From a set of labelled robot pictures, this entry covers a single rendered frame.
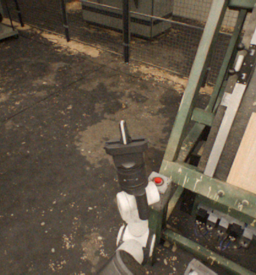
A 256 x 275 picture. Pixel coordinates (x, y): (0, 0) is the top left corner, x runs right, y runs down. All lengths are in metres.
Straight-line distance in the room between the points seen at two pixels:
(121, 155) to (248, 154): 0.98
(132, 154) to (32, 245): 1.84
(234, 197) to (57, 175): 1.80
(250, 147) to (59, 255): 1.61
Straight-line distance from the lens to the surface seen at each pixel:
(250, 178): 1.64
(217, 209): 1.71
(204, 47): 1.62
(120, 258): 0.78
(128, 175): 0.76
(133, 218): 0.90
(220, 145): 1.60
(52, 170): 2.93
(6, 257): 2.50
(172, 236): 2.22
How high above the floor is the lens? 2.09
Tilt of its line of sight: 41 degrees down
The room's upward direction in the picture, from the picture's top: straight up
